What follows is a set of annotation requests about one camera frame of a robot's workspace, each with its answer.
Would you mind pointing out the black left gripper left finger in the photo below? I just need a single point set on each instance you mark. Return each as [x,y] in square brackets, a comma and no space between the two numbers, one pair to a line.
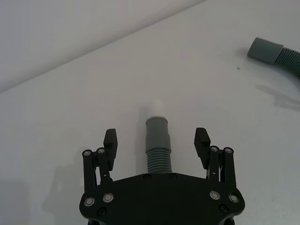
[110,145]

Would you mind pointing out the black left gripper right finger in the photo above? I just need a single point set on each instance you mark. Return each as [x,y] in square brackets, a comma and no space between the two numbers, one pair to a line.
[201,143]

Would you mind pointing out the white pipe stub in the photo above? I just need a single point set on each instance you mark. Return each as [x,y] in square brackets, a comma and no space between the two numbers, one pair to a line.
[154,108]

